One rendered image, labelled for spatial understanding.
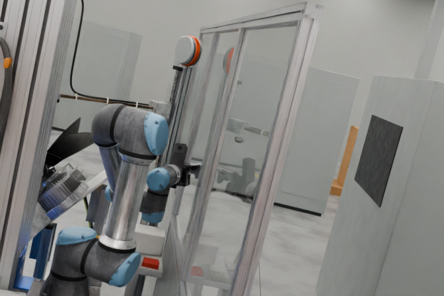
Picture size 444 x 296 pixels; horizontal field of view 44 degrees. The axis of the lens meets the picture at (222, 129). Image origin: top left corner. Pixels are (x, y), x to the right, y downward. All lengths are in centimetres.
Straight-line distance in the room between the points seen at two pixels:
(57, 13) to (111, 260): 75
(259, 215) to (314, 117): 662
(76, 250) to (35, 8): 77
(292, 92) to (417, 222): 236
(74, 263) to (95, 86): 804
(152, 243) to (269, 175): 160
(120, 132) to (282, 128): 55
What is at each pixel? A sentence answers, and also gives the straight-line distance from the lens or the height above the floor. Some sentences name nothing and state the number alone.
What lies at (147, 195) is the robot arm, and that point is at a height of 137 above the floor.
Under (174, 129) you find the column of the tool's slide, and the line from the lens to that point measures 293.
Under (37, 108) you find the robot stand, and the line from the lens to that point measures 134.
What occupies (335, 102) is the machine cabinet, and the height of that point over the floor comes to 165.
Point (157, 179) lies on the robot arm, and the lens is 188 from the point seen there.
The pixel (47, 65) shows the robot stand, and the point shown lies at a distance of 133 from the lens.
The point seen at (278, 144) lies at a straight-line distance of 127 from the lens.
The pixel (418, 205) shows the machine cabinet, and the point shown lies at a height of 131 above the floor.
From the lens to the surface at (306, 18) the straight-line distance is 125.
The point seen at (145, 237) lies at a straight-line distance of 279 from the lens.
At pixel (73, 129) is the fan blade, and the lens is 288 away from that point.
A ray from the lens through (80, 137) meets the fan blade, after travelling 254.
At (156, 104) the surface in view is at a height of 158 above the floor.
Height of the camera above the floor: 189
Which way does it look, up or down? 7 degrees down
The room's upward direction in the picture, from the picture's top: 14 degrees clockwise
